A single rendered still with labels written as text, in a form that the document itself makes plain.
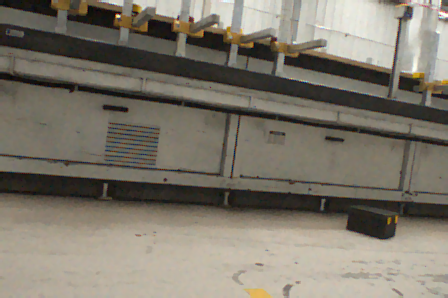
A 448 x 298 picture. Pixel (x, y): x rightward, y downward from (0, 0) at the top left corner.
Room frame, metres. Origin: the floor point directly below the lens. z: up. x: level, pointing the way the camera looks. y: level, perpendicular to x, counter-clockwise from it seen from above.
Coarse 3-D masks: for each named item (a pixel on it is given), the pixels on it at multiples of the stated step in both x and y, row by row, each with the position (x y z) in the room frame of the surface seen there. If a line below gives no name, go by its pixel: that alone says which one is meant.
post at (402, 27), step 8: (400, 24) 2.45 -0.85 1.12; (400, 32) 2.44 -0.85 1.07; (400, 40) 2.44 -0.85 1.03; (400, 48) 2.45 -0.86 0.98; (400, 56) 2.45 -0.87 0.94; (392, 64) 2.47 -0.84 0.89; (400, 64) 2.45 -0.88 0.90; (392, 72) 2.45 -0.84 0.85; (392, 80) 2.45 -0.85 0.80; (392, 88) 2.44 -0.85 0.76; (392, 96) 2.44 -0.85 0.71
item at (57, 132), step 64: (0, 0) 1.85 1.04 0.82; (256, 64) 2.34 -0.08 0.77; (320, 64) 2.50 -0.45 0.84; (0, 128) 1.90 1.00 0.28; (64, 128) 2.01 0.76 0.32; (128, 128) 2.12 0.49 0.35; (192, 128) 2.25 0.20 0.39; (256, 128) 2.40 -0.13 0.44; (320, 128) 2.57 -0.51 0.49; (64, 192) 2.01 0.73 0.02; (128, 192) 2.13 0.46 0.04; (192, 192) 2.26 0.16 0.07; (256, 192) 2.41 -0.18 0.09; (320, 192) 2.55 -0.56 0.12; (384, 192) 2.75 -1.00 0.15
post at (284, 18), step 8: (288, 0) 2.15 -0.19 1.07; (288, 8) 2.15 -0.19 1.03; (280, 16) 2.17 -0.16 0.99; (288, 16) 2.15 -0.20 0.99; (280, 24) 2.16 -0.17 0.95; (288, 24) 2.16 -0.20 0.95; (280, 32) 2.15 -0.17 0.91; (280, 40) 2.14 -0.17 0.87; (280, 56) 2.15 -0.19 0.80; (280, 64) 2.15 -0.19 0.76
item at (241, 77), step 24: (0, 24) 1.64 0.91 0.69; (24, 48) 1.70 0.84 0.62; (48, 48) 1.71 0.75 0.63; (72, 48) 1.75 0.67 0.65; (96, 48) 1.79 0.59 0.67; (120, 48) 1.82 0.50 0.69; (168, 72) 1.91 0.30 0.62; (192, 72) 1.95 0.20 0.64; (216, 72) 2.00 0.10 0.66; (240, 72) 2.04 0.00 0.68; (312, 96) 2.21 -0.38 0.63; (336, 96) 2.27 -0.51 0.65; (360, 96) 2.33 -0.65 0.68; (432, 120) 2.55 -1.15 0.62
